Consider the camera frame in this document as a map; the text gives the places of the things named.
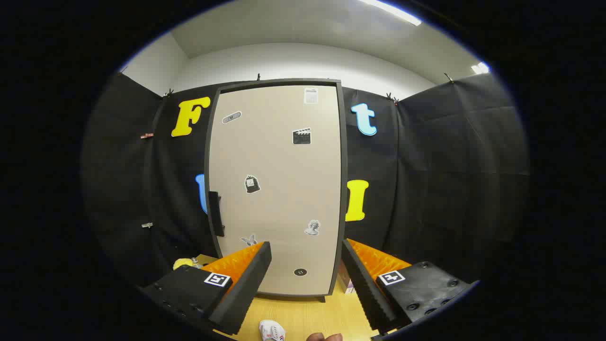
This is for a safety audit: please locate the dark grey shoe cabinet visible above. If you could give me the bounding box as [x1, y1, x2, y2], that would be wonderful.
[204, 78, 349, 303]

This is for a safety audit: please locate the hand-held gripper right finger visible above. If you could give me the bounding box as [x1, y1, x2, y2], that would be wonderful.
[342, 238, 479, 333]

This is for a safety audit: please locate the brown spine book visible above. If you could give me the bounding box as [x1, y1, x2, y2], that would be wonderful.
[337, 260, 356, 295]

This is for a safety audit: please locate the long ceiling light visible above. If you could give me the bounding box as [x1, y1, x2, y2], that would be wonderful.
[357, 0, 423, 27]

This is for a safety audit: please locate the black door handle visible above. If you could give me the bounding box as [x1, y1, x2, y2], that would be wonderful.
[209, 191, 226, 238]

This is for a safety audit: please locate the black backdrop cloth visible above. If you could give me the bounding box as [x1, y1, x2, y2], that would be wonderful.
[80, 71, 530, 295]

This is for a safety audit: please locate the white shoe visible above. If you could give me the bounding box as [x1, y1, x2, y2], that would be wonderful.
[258, 320, 286, 341]

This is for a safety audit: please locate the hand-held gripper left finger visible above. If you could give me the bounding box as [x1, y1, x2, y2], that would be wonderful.
[137, 242, 273, 336]

